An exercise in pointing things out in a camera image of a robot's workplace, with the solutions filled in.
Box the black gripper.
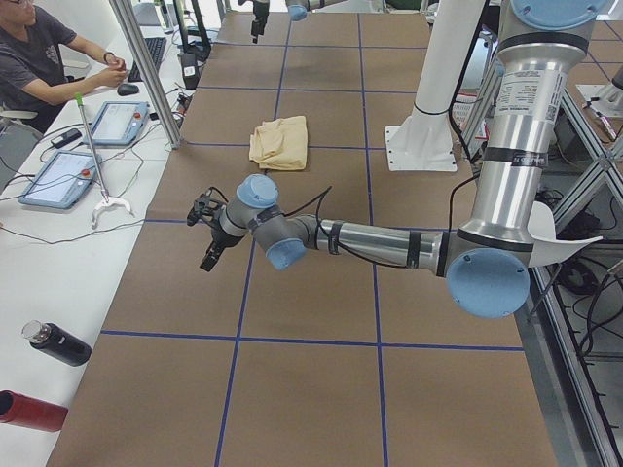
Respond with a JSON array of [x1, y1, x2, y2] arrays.
[[187, 188, 239, 271], [251, 0, 269, 44]]

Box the cream long-sleeve printed shirt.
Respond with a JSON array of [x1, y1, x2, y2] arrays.
[[249, 116, 308, 171]]

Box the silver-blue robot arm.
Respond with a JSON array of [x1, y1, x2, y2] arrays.
[[187, 1, 602, 318], [250, 0, 343, 44]]

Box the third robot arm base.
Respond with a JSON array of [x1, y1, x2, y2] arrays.
[[586, 68, 622, 118]]

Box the black box with label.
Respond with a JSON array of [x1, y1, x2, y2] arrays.
[[178, 53, 200, 90]]

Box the black keyboard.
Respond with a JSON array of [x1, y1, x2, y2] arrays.
[[126, 36, 169, 83]]

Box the reacher grabber tool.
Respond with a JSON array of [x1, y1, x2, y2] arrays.
[[74, 92, 133, 230]]

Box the black computer mouse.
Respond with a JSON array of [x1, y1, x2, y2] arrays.
[[117, 83, 140, 96]]

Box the upper teach pendant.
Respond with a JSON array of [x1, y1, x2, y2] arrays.
[[86, 101, 149, 147]]

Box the teach pendant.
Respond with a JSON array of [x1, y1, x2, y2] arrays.
[[86, 101, 149, 147], [18, 150, 95, 209]]

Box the lower teach pendant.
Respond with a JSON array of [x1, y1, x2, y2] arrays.
[[18, 150, 95, 209]]

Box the black water bottle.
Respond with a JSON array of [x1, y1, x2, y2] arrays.
[[21, 320, 92, 367]]

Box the seated person grey shirt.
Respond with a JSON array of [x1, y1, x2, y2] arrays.
[[1, 1, 126, 133]]

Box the red water bottle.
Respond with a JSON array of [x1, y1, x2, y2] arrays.
[[1, 390, 68, 432]]

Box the white plastic chair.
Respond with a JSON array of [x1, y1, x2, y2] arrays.
[[527, 201, 603, 268]]

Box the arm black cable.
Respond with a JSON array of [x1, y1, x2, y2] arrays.
[[279, 184, 481, 269]]

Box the aluminium frame post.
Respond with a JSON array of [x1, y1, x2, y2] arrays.
[[108, 0, 181, 149]]

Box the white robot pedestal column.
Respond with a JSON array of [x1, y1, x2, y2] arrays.
[[385, 0, 487, 172]]

